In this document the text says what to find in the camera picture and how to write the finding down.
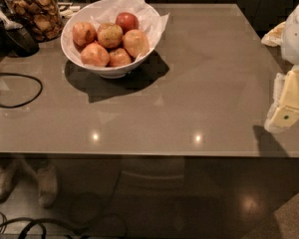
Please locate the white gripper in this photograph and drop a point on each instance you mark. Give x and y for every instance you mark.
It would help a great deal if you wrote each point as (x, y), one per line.
(297, 37)

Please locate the orange apple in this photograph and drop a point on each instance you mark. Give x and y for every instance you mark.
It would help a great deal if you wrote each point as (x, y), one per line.
(96, 55)
(136, 43)
(83, 33)

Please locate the dark red apple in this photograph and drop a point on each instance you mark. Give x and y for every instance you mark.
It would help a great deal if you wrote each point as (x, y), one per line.
(127, 21)

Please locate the front centre small apple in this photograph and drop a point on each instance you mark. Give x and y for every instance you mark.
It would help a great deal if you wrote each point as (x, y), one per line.
(119, 57)

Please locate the centre yellowish apple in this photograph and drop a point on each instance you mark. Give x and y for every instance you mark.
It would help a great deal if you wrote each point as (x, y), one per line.
(110, 35)

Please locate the white ceramic bowl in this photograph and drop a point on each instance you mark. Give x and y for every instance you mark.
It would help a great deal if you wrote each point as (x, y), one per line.
(74, 55)

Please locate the small white items behind bowl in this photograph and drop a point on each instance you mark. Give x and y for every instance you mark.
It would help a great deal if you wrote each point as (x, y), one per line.
(67, 10)

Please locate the white paper liner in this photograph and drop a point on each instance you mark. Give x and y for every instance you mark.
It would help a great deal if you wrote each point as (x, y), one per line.
(150, 21)

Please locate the glass jar of dried chips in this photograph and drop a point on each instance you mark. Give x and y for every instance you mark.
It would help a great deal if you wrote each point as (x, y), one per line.
(42, 17)

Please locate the right white shoe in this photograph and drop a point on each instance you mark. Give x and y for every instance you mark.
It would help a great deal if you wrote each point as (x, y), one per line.
(47, 185)

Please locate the white shoe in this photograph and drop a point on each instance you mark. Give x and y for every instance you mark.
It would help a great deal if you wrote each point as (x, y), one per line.
(47, 185)
(6, 180)

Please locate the black appliance with spoon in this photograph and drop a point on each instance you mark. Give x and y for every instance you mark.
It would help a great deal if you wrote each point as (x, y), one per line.
(18, 38)

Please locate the left white shoe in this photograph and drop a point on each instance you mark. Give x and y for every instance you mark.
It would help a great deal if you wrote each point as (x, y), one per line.
(6, 180)

